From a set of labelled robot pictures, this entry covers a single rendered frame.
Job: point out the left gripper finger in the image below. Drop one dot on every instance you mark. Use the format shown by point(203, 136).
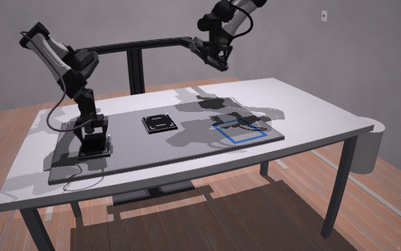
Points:
point(204, 53)
point(226, 54)

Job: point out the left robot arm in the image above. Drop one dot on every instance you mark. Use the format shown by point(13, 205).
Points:
point(213, 21)

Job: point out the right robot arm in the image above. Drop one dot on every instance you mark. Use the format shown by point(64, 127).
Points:
point(62, 60)

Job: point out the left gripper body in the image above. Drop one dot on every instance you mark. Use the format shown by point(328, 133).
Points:
point(213, 38)

